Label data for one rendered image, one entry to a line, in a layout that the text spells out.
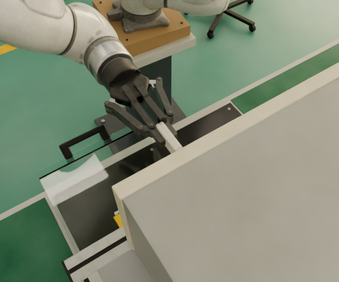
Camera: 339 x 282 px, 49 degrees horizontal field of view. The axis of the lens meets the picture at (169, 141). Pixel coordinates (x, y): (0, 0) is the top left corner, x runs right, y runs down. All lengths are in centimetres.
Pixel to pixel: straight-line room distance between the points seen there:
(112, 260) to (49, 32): 42
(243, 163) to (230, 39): 222
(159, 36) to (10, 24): 81
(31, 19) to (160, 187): 40
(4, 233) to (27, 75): 157
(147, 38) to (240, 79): 111
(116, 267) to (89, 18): 48
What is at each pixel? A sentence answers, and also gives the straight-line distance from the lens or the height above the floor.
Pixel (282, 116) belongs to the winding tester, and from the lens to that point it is 55.
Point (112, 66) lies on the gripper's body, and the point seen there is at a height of 122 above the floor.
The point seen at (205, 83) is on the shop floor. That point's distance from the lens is 236.
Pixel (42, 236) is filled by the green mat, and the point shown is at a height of 75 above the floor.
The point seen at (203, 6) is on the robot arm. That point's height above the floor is 94.
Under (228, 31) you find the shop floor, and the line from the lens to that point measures 274.
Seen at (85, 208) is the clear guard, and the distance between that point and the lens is 74.
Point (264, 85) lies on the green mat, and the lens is 137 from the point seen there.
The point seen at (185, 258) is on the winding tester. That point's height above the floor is 132.
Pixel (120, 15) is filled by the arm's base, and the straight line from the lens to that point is 147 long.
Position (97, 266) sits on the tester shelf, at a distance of 65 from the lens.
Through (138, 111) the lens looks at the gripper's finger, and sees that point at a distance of 69.
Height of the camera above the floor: 173
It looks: 56 degrees down
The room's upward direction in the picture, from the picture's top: straight up
